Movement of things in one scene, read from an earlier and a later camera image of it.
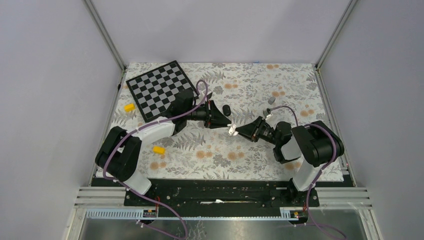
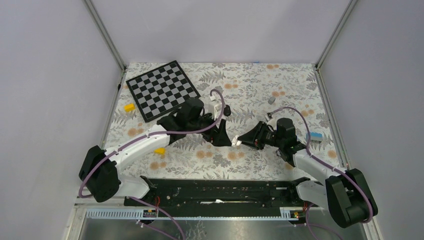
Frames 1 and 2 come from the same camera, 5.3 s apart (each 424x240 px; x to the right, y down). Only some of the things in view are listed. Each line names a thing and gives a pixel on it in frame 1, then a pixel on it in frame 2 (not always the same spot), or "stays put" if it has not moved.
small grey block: [271, 100] stays put
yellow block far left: [129, 107] stays put
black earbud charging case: [226, 110] stays put
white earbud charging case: [232, 129] → [235, 142]
